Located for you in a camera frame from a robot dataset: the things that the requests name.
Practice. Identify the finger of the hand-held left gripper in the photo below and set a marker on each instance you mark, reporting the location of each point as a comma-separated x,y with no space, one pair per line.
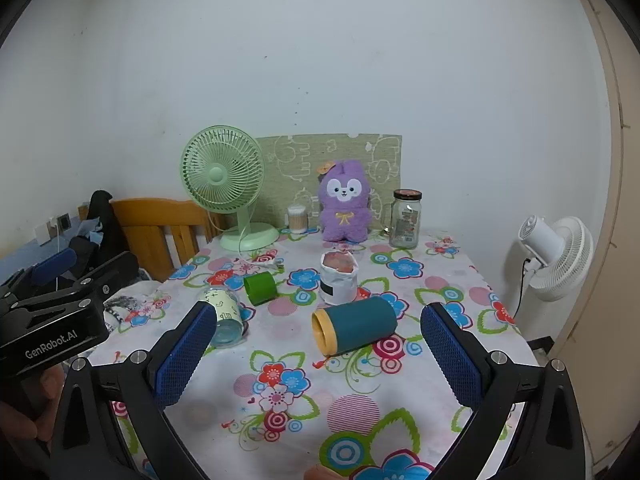
52,263
107,272

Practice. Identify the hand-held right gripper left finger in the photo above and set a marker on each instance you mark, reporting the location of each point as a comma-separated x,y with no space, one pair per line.
184,360

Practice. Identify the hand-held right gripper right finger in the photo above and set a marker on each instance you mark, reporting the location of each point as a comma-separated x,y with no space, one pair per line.
450,360

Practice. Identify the teal cup with yellow rim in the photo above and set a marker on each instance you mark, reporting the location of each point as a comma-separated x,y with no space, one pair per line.
362,327

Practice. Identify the glass cup with pale label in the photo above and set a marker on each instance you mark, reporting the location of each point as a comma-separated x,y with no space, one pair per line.
227,317

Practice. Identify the small green cup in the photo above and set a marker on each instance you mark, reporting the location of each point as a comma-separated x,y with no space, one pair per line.
261,288

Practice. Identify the person's left hand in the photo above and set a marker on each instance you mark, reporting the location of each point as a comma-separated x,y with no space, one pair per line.
20,422

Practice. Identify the black bag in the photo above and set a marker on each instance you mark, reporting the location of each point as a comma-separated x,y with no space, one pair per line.
102,225

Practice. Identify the floral tablecloth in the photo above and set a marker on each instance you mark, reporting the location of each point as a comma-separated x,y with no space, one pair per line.
310,410

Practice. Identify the white paper bag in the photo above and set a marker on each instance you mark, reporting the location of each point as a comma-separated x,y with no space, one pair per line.
340,280

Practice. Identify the glass jar with dark lid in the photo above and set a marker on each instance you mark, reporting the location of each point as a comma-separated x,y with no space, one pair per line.
405,222

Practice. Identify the green desk fan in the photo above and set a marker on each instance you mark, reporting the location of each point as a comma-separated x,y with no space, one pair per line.
217,175

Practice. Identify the white standing fan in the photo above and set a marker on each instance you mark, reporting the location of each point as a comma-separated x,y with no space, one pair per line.
565,260

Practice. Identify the cotton swab container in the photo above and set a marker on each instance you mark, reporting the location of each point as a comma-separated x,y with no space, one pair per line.
297,220

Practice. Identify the purple plush toy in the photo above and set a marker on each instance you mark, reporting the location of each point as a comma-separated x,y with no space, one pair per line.
345,210

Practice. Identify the green patterned mat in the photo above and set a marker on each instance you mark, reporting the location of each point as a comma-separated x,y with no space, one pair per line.
295,160

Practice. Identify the wall socket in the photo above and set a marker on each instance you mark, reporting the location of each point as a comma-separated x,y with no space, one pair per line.
63,221

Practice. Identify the beige door frame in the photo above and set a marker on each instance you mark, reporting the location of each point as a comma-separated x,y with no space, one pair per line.
615,210

